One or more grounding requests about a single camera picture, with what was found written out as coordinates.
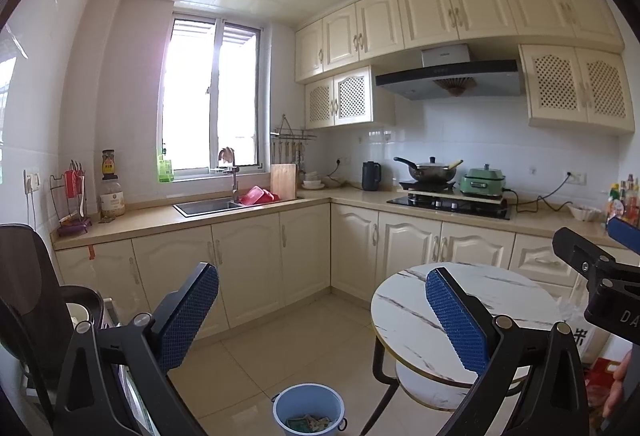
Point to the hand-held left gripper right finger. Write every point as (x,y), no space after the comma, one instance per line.
(457,321)

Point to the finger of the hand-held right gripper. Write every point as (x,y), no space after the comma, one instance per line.
(627,232)
(575,248)

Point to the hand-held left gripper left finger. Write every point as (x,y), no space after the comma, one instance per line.
(190,316)

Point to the blue plastic bucket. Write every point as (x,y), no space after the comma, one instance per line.
(290,406)

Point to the person's right hand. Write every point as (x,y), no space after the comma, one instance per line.
(617,386)

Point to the group of condiment bottles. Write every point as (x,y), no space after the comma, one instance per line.
(620,201)

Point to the white bowl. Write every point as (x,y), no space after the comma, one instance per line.
(587,213)

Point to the white rice bag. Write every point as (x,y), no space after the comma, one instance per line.
(595,346)

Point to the round marble table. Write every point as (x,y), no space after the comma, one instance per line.
(400,316)

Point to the red printed packaging bag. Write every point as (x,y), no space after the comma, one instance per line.
(600,381)

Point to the cream base cabinets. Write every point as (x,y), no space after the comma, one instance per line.
(250,256)

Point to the steel kitchen sink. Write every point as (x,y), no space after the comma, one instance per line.
(205,207)

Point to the black gas stove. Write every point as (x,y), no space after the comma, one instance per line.
(450,208)

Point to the green electric grill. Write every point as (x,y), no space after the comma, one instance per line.
(482,183)

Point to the light wooden stove board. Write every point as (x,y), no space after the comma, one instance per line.
(450,194)

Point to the red plastic basin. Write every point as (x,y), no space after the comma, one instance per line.
(257,197)

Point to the clear oil jug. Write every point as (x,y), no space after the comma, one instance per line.
(112,201)

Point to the steel kitchen faucet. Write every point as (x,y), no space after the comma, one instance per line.
(234,183)

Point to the green plastic bottle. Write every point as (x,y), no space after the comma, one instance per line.
(165,170)

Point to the wooden spatula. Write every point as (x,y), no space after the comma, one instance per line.
(454,163)

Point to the black frying pan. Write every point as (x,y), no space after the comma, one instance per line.
(430,173)

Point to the wooden cutting board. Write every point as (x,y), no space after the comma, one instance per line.
(283,181)

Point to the dark mesh chair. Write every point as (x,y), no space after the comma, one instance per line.
(30,276)

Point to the black kettle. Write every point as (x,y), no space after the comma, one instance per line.
(371,178)

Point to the brown sauce bottle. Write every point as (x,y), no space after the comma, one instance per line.
(109,164)

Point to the red utensil holder rack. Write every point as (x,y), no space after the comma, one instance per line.
(75,186)

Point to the stack of white bowls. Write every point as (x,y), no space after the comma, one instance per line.
(313,183)

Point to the brown folding fan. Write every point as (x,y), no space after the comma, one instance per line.
(452,88)

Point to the hanging utensil rack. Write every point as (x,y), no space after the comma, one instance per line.
(290,135)

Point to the kitchen window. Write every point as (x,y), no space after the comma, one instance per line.
(192,100)

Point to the grey range hood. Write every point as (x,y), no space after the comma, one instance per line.
(400,83)

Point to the white wall socket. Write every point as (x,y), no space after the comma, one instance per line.
(576,178)
(343,161)
(33,181)

